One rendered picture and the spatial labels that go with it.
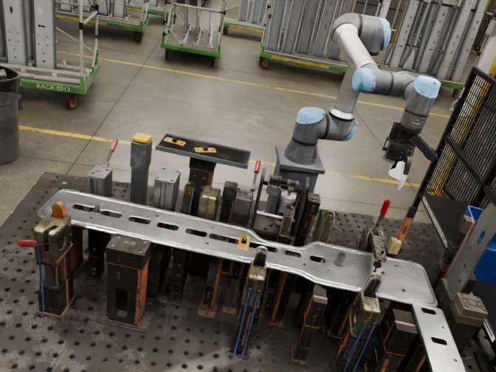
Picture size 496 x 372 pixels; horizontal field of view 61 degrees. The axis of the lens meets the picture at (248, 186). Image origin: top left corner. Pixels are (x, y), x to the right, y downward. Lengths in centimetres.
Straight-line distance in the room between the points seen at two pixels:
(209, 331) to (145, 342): 22
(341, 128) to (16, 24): 418
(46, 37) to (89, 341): 419
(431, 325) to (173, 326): 85
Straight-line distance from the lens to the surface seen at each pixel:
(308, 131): 186
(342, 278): 148
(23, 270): 183
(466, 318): 153
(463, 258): 161
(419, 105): 141
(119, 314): 157
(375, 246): 156
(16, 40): 545
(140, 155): 177
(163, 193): 159
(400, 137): 146
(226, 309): 167
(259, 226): 166
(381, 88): 145
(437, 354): 139
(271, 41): 822
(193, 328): 159
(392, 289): 153
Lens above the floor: 189
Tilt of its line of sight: 29 degrees down
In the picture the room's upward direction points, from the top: 12 degrees clockwise
